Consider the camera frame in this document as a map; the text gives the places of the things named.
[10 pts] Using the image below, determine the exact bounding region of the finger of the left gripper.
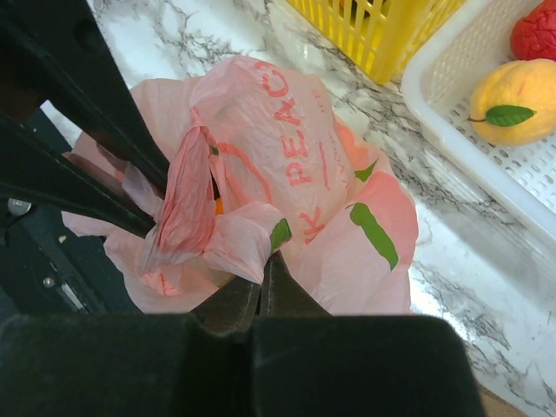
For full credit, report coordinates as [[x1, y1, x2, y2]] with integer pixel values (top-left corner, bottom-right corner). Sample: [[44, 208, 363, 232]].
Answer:
[[1, 1, 169, 193], [1, 114, 155, 238]]

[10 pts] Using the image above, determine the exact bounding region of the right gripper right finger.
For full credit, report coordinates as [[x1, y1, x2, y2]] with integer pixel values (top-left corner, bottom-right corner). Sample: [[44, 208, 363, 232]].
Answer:
[[251, 255, 484, 416]]

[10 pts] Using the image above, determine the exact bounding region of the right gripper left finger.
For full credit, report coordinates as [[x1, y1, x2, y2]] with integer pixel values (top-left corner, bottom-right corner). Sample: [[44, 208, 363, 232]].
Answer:
[[1, 280, 260, 416]]

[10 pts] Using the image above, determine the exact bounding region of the pink peach plastic bag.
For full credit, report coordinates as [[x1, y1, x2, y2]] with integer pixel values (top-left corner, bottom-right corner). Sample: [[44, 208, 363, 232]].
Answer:
[[63, 56, 418, 315]]

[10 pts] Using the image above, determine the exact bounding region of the orange fruit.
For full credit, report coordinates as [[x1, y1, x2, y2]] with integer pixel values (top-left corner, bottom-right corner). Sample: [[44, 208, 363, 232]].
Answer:
[[215, 197, 224, 215]]

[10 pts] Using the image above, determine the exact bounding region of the yellow plastic basket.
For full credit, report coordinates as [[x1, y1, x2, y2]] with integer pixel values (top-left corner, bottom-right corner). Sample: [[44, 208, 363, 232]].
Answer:
[[288, 0, 464, 84]]

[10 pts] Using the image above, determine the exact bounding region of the white plastic fruit basket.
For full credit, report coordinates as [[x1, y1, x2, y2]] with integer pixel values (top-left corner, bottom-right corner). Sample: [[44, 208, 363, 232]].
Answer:
[[400, 0, 556, 244]]

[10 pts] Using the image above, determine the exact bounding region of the red strawberry fruit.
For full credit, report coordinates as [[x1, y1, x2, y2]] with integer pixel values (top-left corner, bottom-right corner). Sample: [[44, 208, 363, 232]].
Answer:
[[510, 0, 555, 61]]

